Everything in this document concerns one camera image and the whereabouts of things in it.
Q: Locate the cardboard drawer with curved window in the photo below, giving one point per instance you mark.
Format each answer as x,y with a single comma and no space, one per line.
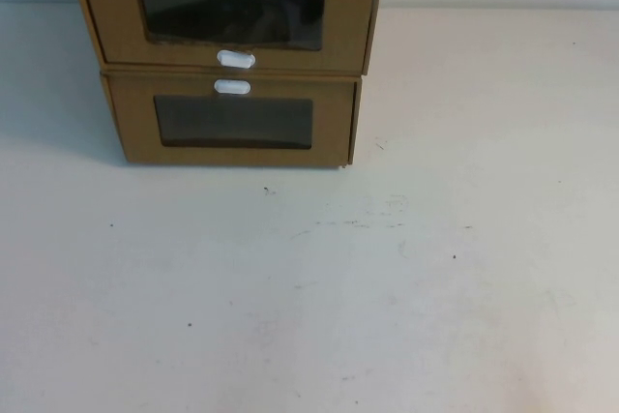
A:
111,21

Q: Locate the cardboard drawer with rectangular window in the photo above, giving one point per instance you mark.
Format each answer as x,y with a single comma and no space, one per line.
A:
135,132

